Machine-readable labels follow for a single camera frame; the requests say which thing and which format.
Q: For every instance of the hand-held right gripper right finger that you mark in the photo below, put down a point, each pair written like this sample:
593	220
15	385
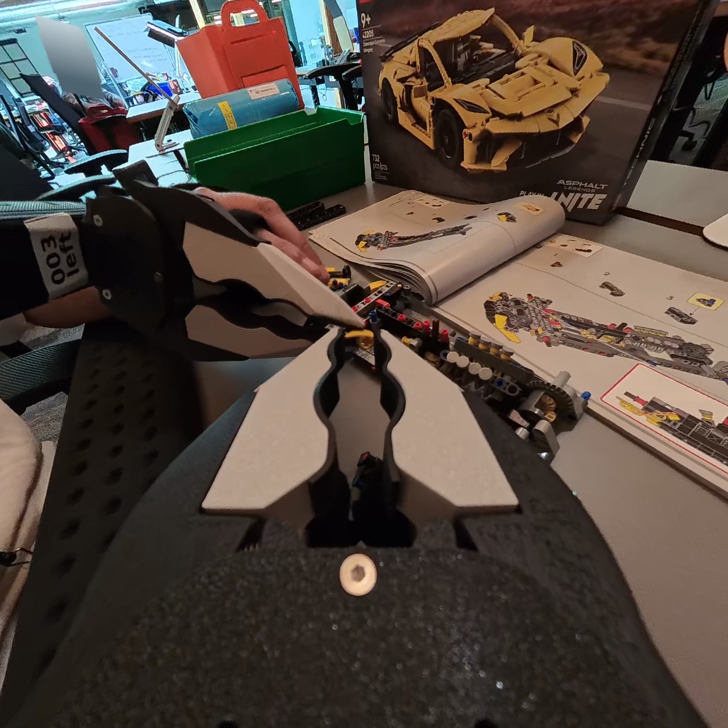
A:
455	449

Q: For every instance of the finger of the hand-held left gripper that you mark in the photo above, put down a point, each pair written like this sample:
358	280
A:
256	267
227	335

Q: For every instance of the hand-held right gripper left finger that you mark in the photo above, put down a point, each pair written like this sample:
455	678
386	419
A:
273	443

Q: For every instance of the lego car chassis assembly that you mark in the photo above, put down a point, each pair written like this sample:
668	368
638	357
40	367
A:
483	375

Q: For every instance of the black lego connector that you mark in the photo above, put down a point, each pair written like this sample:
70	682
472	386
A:
367	463

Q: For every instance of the yellow lego piece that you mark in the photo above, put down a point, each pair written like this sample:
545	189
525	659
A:
364	339

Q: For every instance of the black lego beam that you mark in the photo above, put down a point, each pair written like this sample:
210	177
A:
304	213
330	215

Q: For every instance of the lego instruction booklet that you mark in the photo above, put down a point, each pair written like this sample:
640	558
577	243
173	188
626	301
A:
569	273

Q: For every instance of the lego set box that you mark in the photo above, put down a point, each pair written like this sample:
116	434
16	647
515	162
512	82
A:
512	85

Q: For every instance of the person's left hand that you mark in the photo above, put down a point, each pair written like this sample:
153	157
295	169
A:
273	222

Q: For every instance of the green plastic bin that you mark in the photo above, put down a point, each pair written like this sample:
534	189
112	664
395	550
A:
273	159

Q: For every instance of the red office chair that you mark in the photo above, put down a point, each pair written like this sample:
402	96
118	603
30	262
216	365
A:
111	128

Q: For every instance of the white desk lamp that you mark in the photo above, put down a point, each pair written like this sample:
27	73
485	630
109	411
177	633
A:
165	125

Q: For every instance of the black dimpled foam pad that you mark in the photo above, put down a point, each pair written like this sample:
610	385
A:
114	426

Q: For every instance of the blue wrapped roll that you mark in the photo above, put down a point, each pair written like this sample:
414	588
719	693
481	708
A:
244	108

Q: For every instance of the black office chair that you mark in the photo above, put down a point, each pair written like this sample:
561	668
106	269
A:
57	114

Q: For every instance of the orange carry bag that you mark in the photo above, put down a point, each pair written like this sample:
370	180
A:
239	51

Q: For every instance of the person's white shirt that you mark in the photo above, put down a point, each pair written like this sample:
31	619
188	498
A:
17	483

